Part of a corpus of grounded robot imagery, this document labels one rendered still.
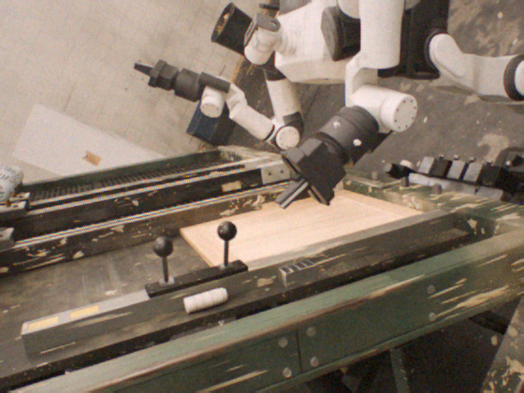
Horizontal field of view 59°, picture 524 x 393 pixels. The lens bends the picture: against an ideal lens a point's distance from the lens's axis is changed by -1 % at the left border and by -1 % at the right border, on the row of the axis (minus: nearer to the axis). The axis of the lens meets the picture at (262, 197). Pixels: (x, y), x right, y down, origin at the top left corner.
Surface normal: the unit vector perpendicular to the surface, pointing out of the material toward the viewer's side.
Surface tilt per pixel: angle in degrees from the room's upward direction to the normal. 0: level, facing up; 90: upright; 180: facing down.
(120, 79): 90
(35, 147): 90
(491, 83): 90
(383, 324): 90
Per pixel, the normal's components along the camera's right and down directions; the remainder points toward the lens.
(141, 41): 0.37, 0.21
